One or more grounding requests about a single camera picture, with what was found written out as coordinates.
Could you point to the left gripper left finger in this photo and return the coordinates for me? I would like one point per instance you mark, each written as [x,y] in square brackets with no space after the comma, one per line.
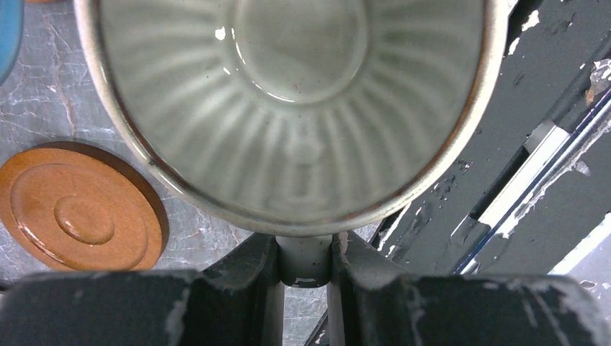
[236,301]

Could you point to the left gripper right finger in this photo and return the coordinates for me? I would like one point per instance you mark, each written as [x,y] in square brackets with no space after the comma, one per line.
[373,301]

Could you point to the grey ribbed mug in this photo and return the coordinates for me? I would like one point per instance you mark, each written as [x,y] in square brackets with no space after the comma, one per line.
[299,119]

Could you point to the brown wooden coaster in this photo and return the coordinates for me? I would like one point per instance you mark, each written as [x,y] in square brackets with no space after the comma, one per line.
[77,207]

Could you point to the blue white mug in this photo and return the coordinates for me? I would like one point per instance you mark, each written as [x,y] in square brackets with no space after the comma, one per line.
[12,18]

